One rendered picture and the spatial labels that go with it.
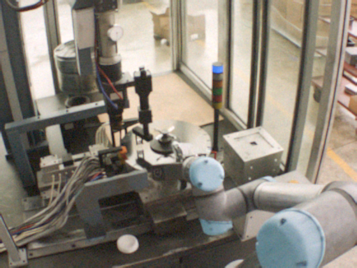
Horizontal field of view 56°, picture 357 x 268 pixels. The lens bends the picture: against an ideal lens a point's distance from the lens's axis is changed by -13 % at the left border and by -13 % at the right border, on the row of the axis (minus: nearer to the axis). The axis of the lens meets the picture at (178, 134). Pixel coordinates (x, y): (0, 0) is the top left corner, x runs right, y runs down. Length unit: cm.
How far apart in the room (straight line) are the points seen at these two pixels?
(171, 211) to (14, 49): 94
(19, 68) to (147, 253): 95
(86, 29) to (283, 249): 87
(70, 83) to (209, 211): 118
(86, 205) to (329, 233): 84
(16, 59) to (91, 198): 75
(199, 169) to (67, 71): 115
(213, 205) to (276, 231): 37
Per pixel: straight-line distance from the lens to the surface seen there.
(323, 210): 58
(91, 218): 126
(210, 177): 87
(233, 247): 143
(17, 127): 147
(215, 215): 91
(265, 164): 146
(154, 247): 129
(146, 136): 129
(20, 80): 170
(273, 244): 58
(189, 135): 142
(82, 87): 189
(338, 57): 117
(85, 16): 116
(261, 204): 91
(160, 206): 132
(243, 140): 150
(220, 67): 147
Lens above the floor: 174
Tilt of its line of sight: 34 degrees down
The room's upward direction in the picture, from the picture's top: 2 degrees counter-clockwise
